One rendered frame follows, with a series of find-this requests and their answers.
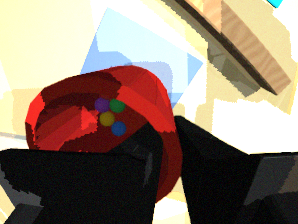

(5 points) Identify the green marble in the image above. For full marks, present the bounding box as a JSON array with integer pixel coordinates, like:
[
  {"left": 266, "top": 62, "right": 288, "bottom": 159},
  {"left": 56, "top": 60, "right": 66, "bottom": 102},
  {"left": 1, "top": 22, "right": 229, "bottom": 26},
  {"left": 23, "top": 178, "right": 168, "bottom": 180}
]
[{"left": 109, "top": 99, "right": 125, "bottom": 113}]

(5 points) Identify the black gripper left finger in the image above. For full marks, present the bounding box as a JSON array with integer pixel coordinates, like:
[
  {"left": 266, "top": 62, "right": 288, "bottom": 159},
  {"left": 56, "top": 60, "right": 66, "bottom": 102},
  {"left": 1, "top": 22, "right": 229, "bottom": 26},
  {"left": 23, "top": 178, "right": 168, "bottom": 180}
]
[{"left": 0, "top": 121, "right": 164, "bottom": 224}]

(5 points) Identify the blue marble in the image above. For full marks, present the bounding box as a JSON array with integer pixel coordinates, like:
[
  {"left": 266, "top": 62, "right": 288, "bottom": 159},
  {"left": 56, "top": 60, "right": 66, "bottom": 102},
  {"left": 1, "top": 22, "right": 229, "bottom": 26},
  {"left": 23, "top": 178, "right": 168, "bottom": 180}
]
[{"left": 110, "top": 121, "right": 126, "bottom": 136}]

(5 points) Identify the red cup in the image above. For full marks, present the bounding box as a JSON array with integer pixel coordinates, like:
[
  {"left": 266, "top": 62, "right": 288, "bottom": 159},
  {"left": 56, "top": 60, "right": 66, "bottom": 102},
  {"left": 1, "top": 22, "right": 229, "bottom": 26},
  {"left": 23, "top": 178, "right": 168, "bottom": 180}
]
[{"left": 24, "top": 65, "right": 184, "bottom": 204}]

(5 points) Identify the yellow marble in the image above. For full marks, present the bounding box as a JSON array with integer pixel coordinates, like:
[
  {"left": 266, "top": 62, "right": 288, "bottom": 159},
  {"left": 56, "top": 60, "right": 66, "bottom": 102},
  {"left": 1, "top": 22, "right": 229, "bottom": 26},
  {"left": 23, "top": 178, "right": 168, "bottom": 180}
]
[{"left": 98, "top": 111, "right": 114, "bottom": 127}]

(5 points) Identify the purple marble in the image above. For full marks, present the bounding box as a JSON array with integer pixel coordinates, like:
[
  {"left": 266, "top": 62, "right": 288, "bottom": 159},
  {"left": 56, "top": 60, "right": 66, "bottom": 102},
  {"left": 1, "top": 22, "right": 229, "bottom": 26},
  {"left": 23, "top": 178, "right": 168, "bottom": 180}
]
[{"left": 94, "top": 97, "right": 109, "bottom": 113}]

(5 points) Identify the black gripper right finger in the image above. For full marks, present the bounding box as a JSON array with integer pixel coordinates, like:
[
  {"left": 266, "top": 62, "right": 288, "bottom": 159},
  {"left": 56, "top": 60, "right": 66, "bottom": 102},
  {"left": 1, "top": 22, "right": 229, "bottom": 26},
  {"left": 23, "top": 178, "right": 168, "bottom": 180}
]
[{"left": 174, "top": 115, "right": 298, "bottom": 224}]

